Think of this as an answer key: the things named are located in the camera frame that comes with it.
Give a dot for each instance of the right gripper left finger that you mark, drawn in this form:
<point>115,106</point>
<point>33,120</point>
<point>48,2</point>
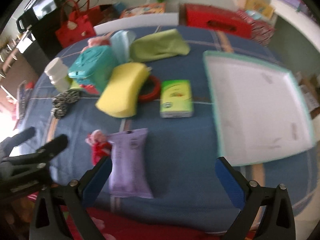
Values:
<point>48,219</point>

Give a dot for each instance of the orange toy picture box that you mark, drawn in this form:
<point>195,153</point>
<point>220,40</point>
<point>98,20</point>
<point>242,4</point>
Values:
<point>151,8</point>

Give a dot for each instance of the light blue face mask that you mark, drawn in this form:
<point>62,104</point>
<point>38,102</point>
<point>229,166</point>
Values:
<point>120,44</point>

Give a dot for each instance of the yellow cardboard carry box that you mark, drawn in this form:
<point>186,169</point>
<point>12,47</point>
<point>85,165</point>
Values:
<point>262,7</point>

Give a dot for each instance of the red white patterned box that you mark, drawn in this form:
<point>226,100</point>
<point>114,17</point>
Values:
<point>261,30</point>

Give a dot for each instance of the blue plaid tablecloth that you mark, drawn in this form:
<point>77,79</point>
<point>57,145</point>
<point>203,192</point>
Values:
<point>179,153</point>

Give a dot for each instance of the black monitor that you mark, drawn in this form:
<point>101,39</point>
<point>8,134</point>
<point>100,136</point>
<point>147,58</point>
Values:
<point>34,11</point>

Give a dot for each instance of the lime green cloth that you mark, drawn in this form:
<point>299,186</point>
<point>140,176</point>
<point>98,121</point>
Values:
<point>157,46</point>

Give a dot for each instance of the teal-rimmed white box tray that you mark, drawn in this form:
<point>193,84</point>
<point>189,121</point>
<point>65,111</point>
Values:
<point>259,111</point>

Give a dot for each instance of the water bottle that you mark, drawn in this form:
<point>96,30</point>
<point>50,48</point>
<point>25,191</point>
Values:
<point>118,6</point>

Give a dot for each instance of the red felt handbag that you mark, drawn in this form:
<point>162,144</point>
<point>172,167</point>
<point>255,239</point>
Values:
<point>77,27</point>

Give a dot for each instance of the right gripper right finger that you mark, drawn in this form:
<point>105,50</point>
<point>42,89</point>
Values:
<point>248,196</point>

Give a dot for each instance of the purple wipes pack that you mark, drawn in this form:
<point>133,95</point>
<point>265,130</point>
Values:
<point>128,178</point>

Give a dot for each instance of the red cardboard box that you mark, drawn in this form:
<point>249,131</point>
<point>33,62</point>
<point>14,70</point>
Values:
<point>214,18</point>

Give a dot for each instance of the pink red plush toy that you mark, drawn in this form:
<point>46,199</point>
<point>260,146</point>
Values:
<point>100,146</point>

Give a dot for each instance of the teal plastic toy case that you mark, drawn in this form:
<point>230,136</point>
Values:
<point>93,68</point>

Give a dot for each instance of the white pill bottle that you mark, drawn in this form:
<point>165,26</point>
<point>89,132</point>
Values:
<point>57,72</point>

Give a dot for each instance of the leopard print scrunchie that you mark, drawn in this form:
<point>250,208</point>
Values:
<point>62,101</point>

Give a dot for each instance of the pink white wavy towel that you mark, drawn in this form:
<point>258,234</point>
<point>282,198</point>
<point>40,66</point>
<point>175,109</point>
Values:
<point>97,41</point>

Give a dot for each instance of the yellow sponge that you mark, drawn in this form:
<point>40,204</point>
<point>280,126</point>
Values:
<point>119,98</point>

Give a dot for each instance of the white foam board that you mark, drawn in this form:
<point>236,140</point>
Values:
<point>148,20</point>

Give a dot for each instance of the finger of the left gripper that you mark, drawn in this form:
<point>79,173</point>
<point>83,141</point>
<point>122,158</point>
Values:
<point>47,148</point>
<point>10,142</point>

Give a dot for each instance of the green tissue pack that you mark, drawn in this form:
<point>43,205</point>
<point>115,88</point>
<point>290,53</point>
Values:
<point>176,99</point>

